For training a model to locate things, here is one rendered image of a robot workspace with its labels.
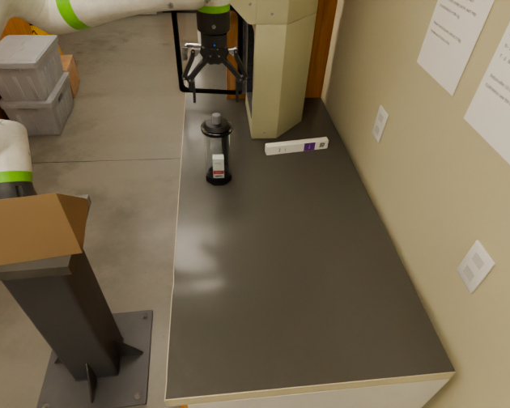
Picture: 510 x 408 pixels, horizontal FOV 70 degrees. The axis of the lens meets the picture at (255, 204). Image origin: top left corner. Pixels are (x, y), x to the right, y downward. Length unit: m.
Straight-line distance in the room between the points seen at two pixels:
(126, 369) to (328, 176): 1.33
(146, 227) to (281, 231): 1.49
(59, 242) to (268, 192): 0.70
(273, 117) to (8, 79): 2.43
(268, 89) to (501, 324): 1.08
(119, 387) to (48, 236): 1.02
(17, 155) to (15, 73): 2.24
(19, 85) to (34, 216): 2.46
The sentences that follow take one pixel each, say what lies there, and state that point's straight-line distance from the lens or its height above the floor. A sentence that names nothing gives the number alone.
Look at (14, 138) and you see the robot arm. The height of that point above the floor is 1.22.
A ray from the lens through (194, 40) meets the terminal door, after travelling 1.79.
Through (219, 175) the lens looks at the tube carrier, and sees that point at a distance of 1.35.
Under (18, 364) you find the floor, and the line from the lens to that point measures 2.26.
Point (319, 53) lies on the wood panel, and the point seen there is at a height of 1.17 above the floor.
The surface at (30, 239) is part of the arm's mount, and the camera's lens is 1.21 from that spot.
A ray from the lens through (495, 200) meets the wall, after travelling 0.94.
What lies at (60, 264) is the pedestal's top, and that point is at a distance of 1.24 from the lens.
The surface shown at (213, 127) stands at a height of 1.18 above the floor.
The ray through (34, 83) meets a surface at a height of 0.48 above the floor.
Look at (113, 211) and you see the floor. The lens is 2.75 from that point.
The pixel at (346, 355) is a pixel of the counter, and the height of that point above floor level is 0.94.
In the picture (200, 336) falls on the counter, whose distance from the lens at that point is 1.01.
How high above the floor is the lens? 1.83
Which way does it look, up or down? 43 degrees down
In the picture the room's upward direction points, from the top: 3 degrees clockwise
